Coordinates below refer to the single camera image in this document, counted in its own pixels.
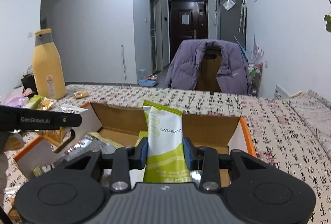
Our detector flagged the wooden chair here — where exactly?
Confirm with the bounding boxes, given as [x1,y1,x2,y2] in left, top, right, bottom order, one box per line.
[195,48,222,92]

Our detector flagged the pink woven blanket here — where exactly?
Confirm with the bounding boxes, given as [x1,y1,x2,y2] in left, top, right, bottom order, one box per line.
[285,89,331,158]

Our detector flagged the calligraphy print tablecloth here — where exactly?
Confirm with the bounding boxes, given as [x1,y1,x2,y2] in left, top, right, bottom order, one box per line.
[0,84,331,224]

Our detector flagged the small gold snack packet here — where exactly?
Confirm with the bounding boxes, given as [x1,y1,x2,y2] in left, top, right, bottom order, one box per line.
[74,91,89,100]

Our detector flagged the dark entrance door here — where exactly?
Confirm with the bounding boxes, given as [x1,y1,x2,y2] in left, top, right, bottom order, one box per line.
[168,0,209,61]

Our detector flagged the purple puffer jacket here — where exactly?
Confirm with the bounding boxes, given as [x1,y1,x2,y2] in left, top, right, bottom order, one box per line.
[165,39,251,95]

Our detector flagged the grey refrigerator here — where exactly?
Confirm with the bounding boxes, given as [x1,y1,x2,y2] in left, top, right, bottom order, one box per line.
[215,0,246,48]

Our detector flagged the purple tissue pack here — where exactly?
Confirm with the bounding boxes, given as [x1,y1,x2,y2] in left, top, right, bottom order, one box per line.
[1,87,35,107]

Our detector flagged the large yellow thermos bottle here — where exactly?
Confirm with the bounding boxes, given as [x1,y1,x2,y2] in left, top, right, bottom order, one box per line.
[32,28,66,100]

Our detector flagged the green snack bar packet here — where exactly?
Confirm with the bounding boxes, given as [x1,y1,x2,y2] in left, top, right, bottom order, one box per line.
[143,101,191,184]

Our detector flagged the orange cardboard tray box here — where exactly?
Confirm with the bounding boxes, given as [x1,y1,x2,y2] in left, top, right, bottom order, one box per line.
[13,102,256,179]

